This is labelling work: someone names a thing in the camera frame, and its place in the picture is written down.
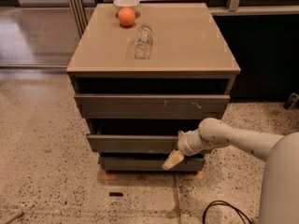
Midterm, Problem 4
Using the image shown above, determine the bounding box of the grey top drawer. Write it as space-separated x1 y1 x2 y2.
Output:
75 94 230 119

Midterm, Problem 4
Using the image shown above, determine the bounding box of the small dark floor device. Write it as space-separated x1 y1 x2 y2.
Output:
283 92 299 110

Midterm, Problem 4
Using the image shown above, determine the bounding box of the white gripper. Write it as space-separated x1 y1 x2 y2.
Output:
163 129 211 171

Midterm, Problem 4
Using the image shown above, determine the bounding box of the black cable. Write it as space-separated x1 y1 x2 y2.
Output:
202 200 253 224

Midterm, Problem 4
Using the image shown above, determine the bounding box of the white bowl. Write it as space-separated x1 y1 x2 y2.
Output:
113 0 140 12

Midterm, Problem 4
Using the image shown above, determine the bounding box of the grey three-drawer cabinet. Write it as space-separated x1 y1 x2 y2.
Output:
66 2 242 175

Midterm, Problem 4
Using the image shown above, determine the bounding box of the black floor marker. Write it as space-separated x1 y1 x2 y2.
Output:
109 192 123 197

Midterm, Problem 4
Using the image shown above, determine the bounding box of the grey bottom drawer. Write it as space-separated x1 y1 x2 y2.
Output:
98 153 205 172

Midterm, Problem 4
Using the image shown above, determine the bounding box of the grey drawer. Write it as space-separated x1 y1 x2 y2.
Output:
75 94 230 119
98 153 205 172
87 119 200 154

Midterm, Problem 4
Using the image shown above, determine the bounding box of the orange fruit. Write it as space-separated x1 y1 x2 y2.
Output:
118 7 135 26

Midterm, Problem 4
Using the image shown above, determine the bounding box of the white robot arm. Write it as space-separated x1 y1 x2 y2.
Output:
163 118 299 224

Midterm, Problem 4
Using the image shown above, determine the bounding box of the grey floor rod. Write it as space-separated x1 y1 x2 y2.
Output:
4 212 23 224

